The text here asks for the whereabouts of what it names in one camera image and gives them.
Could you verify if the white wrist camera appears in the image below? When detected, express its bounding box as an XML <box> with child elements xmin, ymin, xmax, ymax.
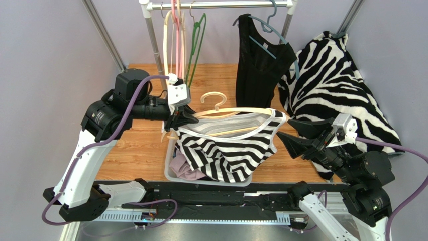
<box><xmin>167</xmin><ymin>73</ymin><xmax>191</xmax><ymax>115</ymax></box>
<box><xmin>327</xmin><ymin>113</ymin><xmax>358</xmax><ymax>147</ymax></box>

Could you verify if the tan hanger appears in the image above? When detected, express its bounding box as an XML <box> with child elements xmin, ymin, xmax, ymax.
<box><xmin>160</xmin><ymin>91</ymin><xmax>274</xmax><ymax>143</ymax></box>

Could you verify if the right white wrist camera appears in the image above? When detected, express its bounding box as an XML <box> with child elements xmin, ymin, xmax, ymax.
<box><xmin>327</xmin><ymin>113</ymin><xmax>358</xmax><ymax>147</ymax></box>

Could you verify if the white clothes rack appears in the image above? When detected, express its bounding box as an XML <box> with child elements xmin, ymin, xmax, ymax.
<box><xmin>139</xmin><ymin>0</ymin><xmax>298</xmax><ymax>75</ymax></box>

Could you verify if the pink plastic hanger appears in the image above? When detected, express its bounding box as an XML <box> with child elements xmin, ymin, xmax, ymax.
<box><xmin>171</xmin><ymin>0</ymin><xmax>183</xmax><ymax>78</ymax></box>

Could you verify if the white plastic basket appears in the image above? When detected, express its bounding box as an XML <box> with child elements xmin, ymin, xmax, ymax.
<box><xmin>165</xmin><ymin>119</ymin><xmax>260</xmax><ymax>186</ymax></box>

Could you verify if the zebra print blanket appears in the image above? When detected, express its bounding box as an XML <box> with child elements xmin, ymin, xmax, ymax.
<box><xmin>277</xmin><ymin>31</ymin><xmax>406</xmax><ymax>181</ymax></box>

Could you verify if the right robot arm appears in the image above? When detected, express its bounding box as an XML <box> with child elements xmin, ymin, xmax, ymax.
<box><xmin>278</xmin><ymin>114</ymin><xmax>395</xmax><ymax>240</ymax></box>

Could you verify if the black top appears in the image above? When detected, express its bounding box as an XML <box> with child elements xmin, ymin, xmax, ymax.
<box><xmin>235</xmin><ymin>14</ymin><xmax>297</xmax><ymax>108</ymax></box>

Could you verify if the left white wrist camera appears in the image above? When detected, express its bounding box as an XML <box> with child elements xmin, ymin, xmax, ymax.
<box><xmin>167</xmin><ymin>73</ymin><xmax>191</xmax><ymax>115</ymax></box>

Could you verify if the teal plastic hanger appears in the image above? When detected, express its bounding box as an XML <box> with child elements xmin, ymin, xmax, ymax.
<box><xmin>232</xmin><ymin>0</ymin><xmax>301</xmax><ymax>81</ymax></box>

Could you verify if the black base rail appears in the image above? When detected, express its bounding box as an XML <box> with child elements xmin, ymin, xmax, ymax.
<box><xmin>90</xmin><ymin>180</ymin><xmax>368</xmax><ymax>225</ymax></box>

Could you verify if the cream plastic hanger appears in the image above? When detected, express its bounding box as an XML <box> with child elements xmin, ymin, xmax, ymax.
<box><xmin>162</xmin><ymin>1</ymin><xmax>174</xmax><ymax>76</ymax></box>

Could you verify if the dark top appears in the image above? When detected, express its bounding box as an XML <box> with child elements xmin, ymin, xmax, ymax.
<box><xmin>169</xmin><ymin>150</ymin><xmax>206</xmax><ymax>181</ymax></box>

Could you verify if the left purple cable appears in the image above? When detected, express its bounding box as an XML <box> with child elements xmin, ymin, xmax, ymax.
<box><xmin>41</xmin><ymin>74</ymin><xmax>171</xmax><ymax>226</ymax></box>

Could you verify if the zebra striped tank top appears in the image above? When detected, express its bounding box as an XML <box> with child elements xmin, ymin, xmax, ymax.
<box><xmin>175</xmin><ymin>109</ymin><xmax>287</xmax><ymax>183</ymax></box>

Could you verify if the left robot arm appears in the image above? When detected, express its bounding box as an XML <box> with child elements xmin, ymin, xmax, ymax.
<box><xmin>43</xmin><ymin>69</ymin><xmax>198</xmax><ymax>225</ymax></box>

